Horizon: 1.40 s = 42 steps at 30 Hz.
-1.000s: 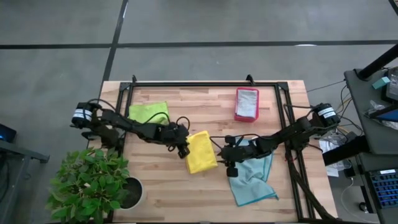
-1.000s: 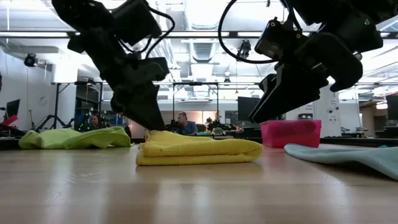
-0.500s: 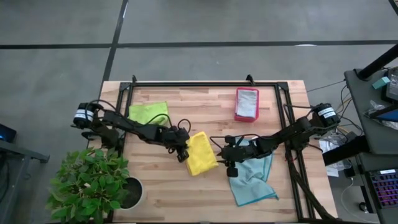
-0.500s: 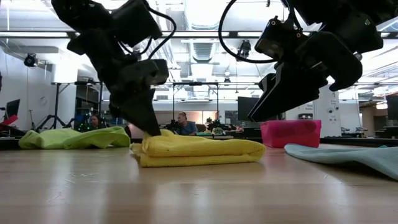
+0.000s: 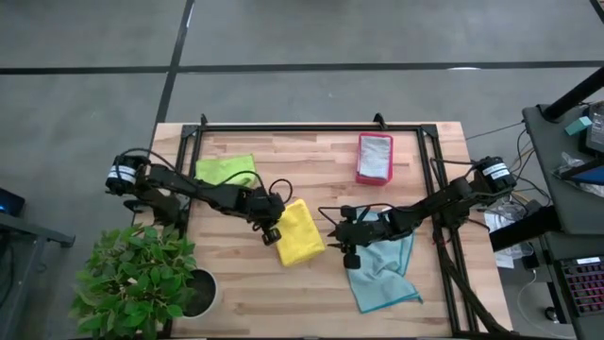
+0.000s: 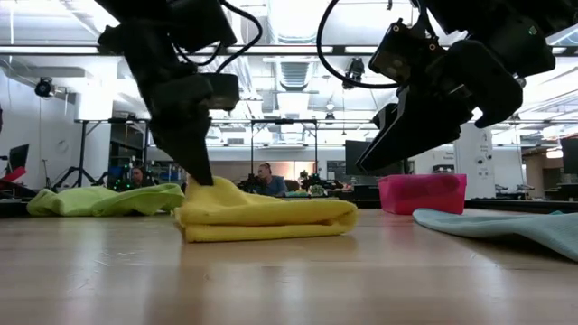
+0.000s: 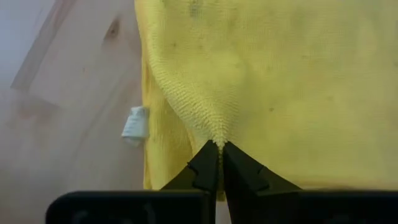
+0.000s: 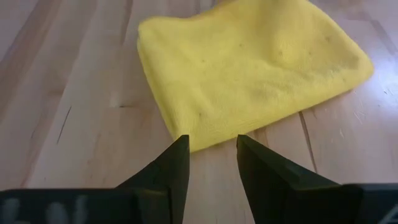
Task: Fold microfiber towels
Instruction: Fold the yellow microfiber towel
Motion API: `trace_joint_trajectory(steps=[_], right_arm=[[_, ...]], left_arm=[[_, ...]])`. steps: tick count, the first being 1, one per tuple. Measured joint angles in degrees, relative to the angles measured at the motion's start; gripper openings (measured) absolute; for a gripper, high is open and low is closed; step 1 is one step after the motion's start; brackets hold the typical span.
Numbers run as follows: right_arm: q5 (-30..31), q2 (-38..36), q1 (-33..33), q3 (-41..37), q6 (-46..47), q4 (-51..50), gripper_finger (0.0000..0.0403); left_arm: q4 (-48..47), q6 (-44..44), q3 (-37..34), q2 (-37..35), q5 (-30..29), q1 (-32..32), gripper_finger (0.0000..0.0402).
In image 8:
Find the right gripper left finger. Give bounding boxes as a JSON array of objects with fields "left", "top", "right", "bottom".
[{"left": 116, "top": 134, "right": 190, "bottom": 224}]

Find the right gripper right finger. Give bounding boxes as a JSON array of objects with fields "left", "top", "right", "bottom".
[{"left": 236, "top": 134, "right": 363, "bottom": 224}]

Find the golden yellow microfiber towel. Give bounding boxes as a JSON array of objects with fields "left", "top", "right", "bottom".
[{"left": 136, "top": 0, "right": 375, "bottom": 153}]

